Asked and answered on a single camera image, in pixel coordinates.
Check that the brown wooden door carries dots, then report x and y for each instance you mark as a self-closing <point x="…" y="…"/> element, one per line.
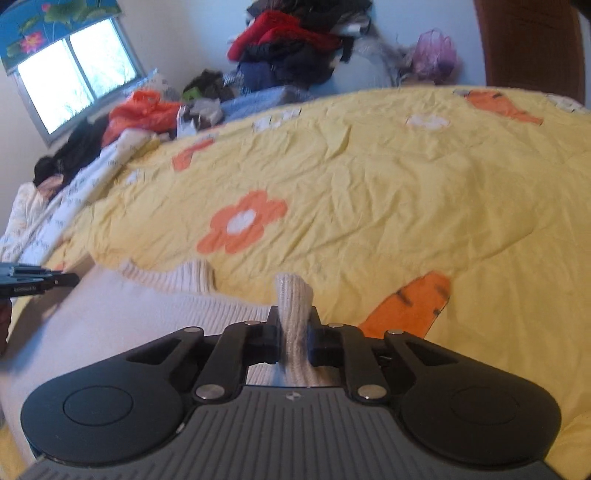
<point x="531" y="41"/>

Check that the dark cloth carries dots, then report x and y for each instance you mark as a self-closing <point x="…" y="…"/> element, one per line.
<point x="210" y="81"/>

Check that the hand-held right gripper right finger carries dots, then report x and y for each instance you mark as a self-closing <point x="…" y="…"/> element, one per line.
<point x="318" y="333"/>

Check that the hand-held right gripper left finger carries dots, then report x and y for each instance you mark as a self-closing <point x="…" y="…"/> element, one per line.
<point x="272" y="333"/>

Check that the orange plastic bag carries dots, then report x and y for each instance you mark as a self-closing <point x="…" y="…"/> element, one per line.
<point x="138" y="113"/>

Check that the pile of clothes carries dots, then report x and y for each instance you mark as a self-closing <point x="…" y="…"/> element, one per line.
<point x="286" y="41"/>

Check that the window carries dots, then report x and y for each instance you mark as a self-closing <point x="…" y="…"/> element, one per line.
<point x="55" y="83"/>

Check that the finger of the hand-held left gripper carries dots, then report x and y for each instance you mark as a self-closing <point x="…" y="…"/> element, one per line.
<point x="64" y="279"/>

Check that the light blue knit blanket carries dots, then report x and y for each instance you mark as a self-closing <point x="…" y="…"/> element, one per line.
<point x="258" y="99"/>

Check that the lotus print window valance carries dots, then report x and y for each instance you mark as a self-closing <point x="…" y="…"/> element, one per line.
<point x="46" y="25"/>

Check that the pink plastic bag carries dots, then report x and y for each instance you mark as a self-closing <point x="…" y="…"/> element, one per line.
<point x="434" y="57"/>

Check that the clear plastic bag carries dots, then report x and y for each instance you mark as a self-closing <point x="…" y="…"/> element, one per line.
<point x="369" y="64"/>

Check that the yellow carrot print quilt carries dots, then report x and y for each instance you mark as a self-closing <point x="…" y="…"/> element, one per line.
<point x="392" y="194"/>

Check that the white plastic bag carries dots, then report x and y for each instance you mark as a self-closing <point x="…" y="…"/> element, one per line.
<point x="203" y="113"/>

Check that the black clothes by window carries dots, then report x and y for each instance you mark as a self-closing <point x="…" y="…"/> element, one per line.
<point x="78" y="147"/>

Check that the white script print blanket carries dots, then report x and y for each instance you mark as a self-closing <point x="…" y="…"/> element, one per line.
<point x="92" y="181"/>

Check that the white knit sweater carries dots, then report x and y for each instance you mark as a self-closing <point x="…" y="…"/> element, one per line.
<point x="115" y="318"/>

